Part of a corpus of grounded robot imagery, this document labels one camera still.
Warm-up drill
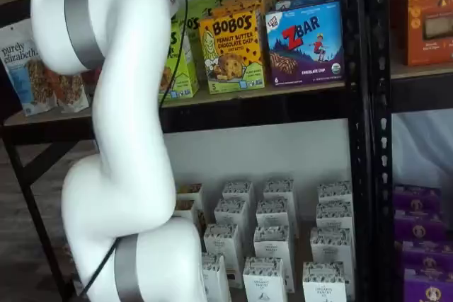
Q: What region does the green Bobo's apple pie box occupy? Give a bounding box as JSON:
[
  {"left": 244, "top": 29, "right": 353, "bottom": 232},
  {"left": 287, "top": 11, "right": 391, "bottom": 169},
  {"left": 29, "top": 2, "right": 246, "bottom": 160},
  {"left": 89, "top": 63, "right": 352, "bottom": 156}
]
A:
[
  {"left": 187, "top": 0, "right": 231, "bottom": 17},
  {"left": 161, "top": 22, "right": 200, "bottom": 100},
  {"left": 176, "top": 11, "right": 207, "bottom": 83}
]

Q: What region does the wooden shelf board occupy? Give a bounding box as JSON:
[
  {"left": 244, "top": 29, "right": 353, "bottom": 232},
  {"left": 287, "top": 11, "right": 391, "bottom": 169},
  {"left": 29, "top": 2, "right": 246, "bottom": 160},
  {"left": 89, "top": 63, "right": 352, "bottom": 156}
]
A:
[
  {"left": 391, "top": 57, "right": 453, "bottom": 81},
  {"left": 3, "top": 81, "right": 346, "bottom": 127}
]

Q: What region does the white granola print box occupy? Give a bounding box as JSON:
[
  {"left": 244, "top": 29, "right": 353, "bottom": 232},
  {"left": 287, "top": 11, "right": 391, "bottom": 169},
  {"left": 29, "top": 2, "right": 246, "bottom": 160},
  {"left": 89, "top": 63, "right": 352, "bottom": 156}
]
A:
[
  {"left": 176, "top": 183, "right": 206, "bottom": 211},
  {"left": 172, "top": 199, "right": 208, "bottom": 243}
]

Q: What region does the black metal shelf rack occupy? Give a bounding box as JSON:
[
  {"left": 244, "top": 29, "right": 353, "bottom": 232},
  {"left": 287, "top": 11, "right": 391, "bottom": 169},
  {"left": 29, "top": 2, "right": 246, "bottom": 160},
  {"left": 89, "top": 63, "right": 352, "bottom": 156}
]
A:
[
  {"left": 369, "top": 0, "right": 453, "bottom": 302},
  {"left": 0, "top": 0, "right": 376, "bottom": 302}
]

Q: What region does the orange snack box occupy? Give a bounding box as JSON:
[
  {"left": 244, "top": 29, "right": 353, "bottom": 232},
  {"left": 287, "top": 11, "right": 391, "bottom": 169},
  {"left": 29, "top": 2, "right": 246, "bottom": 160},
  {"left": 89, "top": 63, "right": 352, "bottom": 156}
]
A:
[{"left": 398, "top": 0, "right": 453, "bottom": 68}]

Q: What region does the purple snack box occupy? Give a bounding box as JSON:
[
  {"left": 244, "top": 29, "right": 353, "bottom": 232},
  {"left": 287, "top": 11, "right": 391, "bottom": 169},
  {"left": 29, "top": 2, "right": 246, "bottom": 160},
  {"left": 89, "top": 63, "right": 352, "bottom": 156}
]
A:
[
  {"left": 401, "top": 240, "right": 453, "bottom": 272},
  {"left": 394, "top": 209, "right": 445, "bottom": 243},
  {"left": 403, "top": 268, "right": 453, "bottom": 302},
  {"left": 394, "top": 185, "right": 442, "bottom": 213}
]

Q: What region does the purely elizabeth granola bag red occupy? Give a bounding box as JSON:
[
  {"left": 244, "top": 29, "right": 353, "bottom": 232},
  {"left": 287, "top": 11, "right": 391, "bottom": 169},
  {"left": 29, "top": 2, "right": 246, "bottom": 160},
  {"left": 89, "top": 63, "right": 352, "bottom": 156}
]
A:
[{"left": 83, "top": 70, "right": 99, "bottom": 98}]

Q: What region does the purely elizabeth granola bag orange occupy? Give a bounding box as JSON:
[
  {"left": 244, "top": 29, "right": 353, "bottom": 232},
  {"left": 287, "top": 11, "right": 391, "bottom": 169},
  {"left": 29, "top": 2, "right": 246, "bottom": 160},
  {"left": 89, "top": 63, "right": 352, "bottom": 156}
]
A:
[{"left": 45, "top": 68, "right": 90, "bottom": 112}]

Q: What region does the purely elizabeth granola bag blue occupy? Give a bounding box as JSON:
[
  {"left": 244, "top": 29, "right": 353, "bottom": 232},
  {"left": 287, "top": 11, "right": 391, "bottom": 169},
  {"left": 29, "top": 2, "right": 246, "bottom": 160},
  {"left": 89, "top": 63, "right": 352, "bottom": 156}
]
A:
[{"left": 0, "top": 25, "right": 59, "bottom": 116}]

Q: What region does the white organic pantry carton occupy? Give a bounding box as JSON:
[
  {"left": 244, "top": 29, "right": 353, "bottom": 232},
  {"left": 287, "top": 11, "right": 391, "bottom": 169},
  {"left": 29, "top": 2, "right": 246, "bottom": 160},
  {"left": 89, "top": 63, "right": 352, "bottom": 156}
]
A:
[
  {"left": 214, "top": 199, "right": 251, "bottom": 228},
  {"left": 204, "top": 223, "right": 245, "bottom": 289},
  {"left": 310, "top": 227, "right": 355, "bottom": 268},
  {"left": 315, "top": 202, "right": 355, "bottom": 231},
  {"left": 222, "top": 182, "right": 255, "bottom": 204},
  {"left": 253, "top": 226, "right": 295, "bottom": 261},
  {"left": 256, "top": 199, "right": 294, "bottom": 229},
  {"left": 201, "top": 254, "right": 233, "bottom": 302},
  {"left": 263, "top": 180, "right": 297, "bottom": 204},
  {"left": 243, "top": 257, "right": 288, "bottom": 302},
  {"left": 316, "top": 181, "right": 353, "bottom": 207},
  {"left": 302, "top": 262, "right": 348, "bottom": 302}
]

